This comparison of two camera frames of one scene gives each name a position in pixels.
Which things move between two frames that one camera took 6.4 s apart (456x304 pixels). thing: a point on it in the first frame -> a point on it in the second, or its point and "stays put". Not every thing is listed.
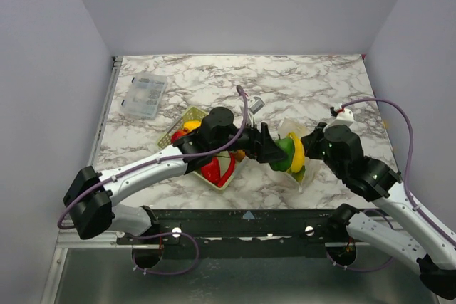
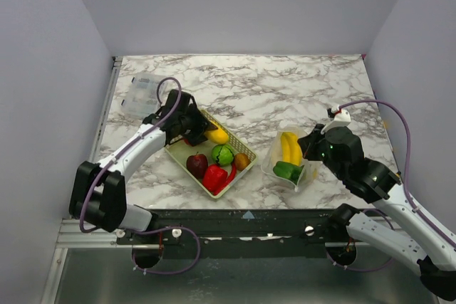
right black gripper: x=314 y=141 stays put
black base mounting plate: x=249 y=233 stays put
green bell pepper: x=287 y=144 -> x=288 y=170
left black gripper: x=263 y=146 -> x=201 y=125
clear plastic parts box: x=144 y=96 stays put
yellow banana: x=298 y=155 stays put
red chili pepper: x=228 y=171 -> x=229 y=179
